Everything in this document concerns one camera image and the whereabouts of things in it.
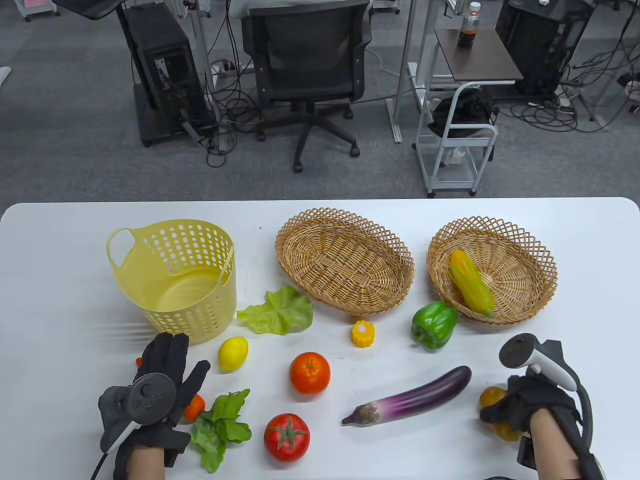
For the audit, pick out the corn cob with husk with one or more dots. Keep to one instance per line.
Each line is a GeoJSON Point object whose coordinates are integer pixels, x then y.
{"type": "Point", "coordinates": [470, 282]}

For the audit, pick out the white desk foot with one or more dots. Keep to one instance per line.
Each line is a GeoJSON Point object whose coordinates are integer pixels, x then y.
{"type": "Point", "coordinates": [4, 75]}

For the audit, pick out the person's left hand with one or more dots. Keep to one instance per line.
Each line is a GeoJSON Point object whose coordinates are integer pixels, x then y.
{"type": "Point", "coordinates": [165, 355]}

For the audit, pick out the black flat panel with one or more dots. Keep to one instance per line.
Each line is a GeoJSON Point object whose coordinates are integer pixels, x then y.
{"type": "Point", "coordinates": [90, 6]}

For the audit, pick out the black white controller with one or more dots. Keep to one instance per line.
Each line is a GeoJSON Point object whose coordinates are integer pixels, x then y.
{"type": "Point", "coordinates": [517, 351]}
{"type": "Point", "coordinates": [150, 400]}

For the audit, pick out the white wheeled cart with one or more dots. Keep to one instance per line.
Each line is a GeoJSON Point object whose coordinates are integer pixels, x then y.
{"type": "Point", "coordinates": [452, 143]}

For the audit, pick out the brown bottle with red cap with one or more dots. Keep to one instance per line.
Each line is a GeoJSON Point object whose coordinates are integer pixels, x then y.
{"type": "Point", "coordinates": [469, 30]}

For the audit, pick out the white metal desk frame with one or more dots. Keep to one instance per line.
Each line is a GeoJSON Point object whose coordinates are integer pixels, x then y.
{"type": "Point", "coordinates": [406, 50]}

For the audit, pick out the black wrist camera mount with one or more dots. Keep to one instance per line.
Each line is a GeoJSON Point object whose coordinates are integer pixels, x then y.
{"type": "Point", "coordinates": [176, 447]}
{"type": "Point", "coordinates": [526, 450]}

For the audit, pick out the purple eggplant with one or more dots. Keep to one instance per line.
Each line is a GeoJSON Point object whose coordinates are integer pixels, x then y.
{"type": "Point", "coordinates": [415, 397]}

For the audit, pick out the black bag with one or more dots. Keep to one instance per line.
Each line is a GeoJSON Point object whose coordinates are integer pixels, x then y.
{"type": "Point", "coordinates": [465, 110]}

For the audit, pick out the white power strip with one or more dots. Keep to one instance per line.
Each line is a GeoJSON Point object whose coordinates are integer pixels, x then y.
{"type": "Point", "coordinates": [222, 67]}

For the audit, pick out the left black white controller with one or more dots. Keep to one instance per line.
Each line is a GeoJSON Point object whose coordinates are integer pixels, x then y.
{"type": "Point", "coordinates": [150, 400]}

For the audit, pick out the yellow lemon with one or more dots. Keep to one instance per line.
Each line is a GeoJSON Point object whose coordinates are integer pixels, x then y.
{"type": "Point", "coordinates": [233, 354]}

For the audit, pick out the white cart with pink box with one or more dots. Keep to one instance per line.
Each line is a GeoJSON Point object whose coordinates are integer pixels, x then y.
{"type": "Point", "coordinates": [37, 5]}

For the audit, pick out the person's right hand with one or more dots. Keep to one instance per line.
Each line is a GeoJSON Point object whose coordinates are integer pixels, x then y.
{"type": "Point", "coordinates": [535, 400]}

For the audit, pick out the round wicker basket container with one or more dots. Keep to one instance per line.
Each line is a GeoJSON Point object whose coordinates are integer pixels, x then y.
{"type": "Point", "coordinates": [520, 280]}

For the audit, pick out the light green lettuce leaf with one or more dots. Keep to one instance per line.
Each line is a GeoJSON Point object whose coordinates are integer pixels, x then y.
{"type": "Point", "coordinates": [280, 312]}

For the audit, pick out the green bell pepper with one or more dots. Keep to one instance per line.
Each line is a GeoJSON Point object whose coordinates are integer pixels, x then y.
{"type": "Point", "coordinates": [433, 325]}

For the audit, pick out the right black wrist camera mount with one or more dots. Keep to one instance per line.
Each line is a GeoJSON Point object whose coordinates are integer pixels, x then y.
{"type": "Point", "coordinates": [526, 450]}

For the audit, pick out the brown potato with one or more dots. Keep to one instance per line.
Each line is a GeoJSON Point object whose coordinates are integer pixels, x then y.
{"type": "Point", "coordinates": [492, 395]}

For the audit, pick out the black office chair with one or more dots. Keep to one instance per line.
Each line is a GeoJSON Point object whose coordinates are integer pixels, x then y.
{"type": "Point", "coordinates": [305, 50]}

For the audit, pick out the person's right forearm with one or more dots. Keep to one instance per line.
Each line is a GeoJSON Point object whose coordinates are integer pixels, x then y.
{"type": "Point", "coordinates": [555, 445]}

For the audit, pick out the grey metal desk leg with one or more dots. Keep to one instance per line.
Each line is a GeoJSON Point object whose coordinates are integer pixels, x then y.
{"type": "Point", "coordinates": [200, 45]}

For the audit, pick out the orange fruit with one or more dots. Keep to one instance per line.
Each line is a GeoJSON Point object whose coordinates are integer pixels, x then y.
{"type": "Point", "coordinates": [310, 374]}

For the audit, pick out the carrot with green leaves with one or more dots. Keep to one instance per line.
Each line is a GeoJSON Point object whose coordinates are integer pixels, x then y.
{"type": "Point", "coordinates": [220, 430]}

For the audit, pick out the brown side table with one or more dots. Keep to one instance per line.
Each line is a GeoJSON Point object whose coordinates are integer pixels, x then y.
{"type": "Point", "coordinates": [480, 62]}

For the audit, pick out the right black white controller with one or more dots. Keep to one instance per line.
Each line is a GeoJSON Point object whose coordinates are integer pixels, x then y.
{"type": "Point", "coordinates": [517, 351]}

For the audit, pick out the short yellow corn piece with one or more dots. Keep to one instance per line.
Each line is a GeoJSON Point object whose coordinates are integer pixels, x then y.
{"type": "Point", "coordinates": [362, 334]}

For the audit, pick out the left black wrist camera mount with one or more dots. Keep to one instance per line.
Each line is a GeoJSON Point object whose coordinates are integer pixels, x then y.
{"type": "Point", "coordinates": [176, 447]}

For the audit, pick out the black computer tower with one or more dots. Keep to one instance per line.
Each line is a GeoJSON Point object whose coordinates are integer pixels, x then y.
{"type": "Point", "coordinates": [160, 75]}
{"type": "Point", "coordinates": [540, 40]}

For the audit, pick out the yellow perforated plastic basket container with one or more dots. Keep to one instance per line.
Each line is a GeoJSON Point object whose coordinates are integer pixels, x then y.
{"type": "Point", "coordinates": [175, 295]}

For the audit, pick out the red tomato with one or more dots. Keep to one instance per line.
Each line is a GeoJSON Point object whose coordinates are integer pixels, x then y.
{"type": "Point", "coordinates": [286, 442]}

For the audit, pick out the person's left forearm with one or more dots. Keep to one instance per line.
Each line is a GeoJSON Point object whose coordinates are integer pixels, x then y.
{"type": "Point", "coordinates": [146, 467]}

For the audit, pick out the oval wicker basket container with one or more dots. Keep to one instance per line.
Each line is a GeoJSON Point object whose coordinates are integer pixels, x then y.
{"type": "Point", "coordinates": [345, 265]}

